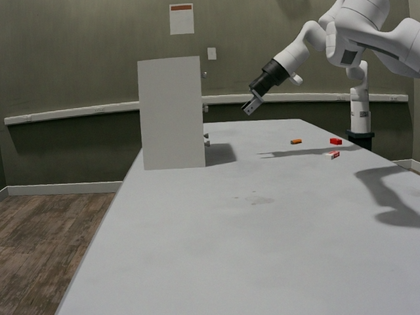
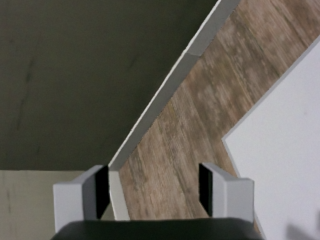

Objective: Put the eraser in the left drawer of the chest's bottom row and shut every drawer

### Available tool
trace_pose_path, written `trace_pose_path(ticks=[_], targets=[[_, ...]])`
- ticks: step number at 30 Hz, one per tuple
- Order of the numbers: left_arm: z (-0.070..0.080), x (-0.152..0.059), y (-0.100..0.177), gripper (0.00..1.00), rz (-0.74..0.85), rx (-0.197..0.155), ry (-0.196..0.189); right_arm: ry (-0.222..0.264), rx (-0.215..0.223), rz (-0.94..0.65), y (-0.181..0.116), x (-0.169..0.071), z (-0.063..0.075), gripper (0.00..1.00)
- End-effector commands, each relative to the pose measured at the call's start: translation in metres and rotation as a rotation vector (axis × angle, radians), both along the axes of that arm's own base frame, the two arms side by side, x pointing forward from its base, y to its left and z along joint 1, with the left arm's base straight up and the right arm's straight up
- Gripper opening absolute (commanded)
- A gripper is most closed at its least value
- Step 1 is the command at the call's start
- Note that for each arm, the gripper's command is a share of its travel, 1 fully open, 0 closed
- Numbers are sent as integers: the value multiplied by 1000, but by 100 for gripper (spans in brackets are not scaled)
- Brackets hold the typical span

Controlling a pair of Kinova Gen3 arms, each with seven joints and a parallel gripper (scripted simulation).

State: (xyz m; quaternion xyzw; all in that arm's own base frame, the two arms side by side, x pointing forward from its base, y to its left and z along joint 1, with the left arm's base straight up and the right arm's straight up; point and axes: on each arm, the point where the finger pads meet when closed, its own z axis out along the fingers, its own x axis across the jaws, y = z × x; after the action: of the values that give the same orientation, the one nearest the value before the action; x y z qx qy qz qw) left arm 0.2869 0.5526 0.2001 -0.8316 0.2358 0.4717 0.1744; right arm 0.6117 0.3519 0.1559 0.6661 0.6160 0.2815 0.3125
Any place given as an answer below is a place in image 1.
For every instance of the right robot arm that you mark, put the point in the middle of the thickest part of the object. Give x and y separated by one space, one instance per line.
315 34

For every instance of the red eraser with white tip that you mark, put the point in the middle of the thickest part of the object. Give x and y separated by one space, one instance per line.
332 155

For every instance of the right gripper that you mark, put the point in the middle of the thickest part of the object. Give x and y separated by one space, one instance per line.
281 67

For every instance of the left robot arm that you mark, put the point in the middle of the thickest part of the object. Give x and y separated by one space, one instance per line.
358 25

